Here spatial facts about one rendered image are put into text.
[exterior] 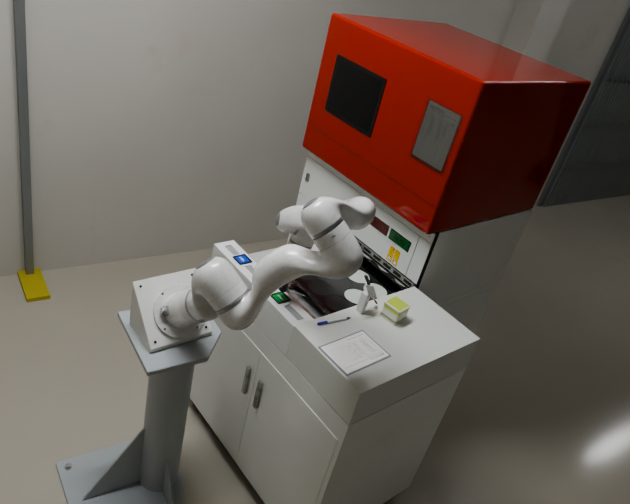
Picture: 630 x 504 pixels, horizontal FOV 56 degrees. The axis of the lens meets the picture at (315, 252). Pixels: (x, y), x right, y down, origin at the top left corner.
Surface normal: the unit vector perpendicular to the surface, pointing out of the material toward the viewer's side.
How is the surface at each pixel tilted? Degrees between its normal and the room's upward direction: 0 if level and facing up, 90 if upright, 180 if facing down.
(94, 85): 90
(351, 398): 90
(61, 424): 0
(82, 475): 0
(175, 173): 90
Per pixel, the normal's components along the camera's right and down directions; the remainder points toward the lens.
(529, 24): -0.82, 0.13
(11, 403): 0.22, -0.83
